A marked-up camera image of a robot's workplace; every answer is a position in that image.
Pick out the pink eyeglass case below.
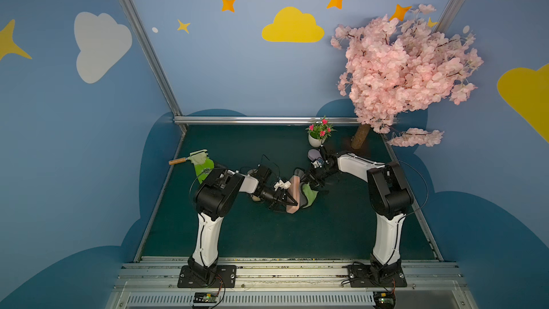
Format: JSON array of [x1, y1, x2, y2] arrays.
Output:
[[286, 175, 301, 214]]

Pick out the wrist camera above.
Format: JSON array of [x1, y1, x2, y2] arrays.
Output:
[[311, 157, 325, 168], [274, 179, 292, 190]]

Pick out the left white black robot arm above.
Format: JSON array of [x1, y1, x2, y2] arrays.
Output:
[[188, 165, 309, 283]]

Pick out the purple eyeglass case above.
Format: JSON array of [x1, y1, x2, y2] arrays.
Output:
[[307, 149, 323, 163]]

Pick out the aluminium front rail frame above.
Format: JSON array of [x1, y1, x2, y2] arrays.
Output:
[[106, 257, 478, 308]]

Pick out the wooden handled garden trowel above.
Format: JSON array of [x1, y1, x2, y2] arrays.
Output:
[[168, 150, 208, 166]]

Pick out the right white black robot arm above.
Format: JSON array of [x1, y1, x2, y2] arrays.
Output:
[[306, 147, 414, 273]]

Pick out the right green circuit board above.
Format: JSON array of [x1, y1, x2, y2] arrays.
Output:
[[373, 292, 396, 309]]

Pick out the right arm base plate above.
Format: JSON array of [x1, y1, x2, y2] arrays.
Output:
[[346, 262, 407, 289]]

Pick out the green black work glove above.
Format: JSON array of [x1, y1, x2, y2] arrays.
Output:
[[193, 157, 214, 184]]

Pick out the grey green microfibre cloth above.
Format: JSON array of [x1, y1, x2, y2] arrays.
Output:
[[294, 168, 330, 209]]

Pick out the small potted pink flowers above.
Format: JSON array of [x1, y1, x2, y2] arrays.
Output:
[[306, 117, 335, 148]]

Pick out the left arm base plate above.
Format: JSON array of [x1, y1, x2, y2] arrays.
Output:
[[177, 266, 237, 288]]

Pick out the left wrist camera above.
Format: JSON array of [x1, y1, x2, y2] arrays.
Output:
[[274, 179, 292, 190]]

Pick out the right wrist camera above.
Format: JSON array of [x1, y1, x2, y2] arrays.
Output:
[[311, 157, 325, 168]]

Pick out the pink cherry blossom tree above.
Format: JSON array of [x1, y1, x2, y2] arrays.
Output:
[[330, 4, 483, 150]]

